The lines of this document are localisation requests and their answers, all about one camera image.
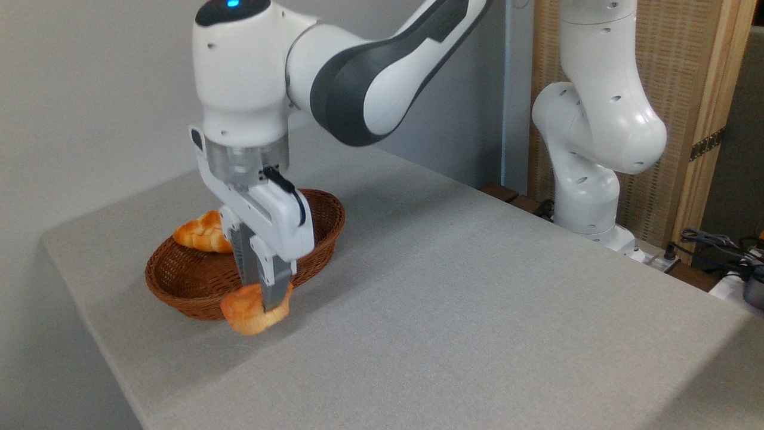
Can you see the dark metal screen hinge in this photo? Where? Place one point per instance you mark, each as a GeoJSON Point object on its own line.
{"type": "Point", "coordinates": [706, 145]}

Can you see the grey tablecloth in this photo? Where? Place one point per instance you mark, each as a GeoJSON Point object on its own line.
{"type": "Point", "coordinates": [453, 310]}

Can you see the brown wicker oval basket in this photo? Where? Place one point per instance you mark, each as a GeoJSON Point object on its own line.
{"type": "Point", "coordinates": [191, 280]}

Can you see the wood-framed bamboo screen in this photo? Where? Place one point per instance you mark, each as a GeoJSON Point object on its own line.
{"type": "Point", "coordinates": [680, 71]}

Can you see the braided golden bread loaf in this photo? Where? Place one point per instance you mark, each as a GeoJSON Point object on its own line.
{"type": "Point", "coordinates": [200, 234]}

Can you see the round orange bread bun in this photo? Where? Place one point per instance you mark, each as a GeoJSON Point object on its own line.
{"type": "Point", "coordinates": [245, 310]}

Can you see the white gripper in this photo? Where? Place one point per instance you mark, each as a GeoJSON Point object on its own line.
{"type": "Point", "coordinates": [280, 224]}

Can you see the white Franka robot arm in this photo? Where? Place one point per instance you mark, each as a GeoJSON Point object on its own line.
{"type": "Point", "coordinates": [597, 119]}

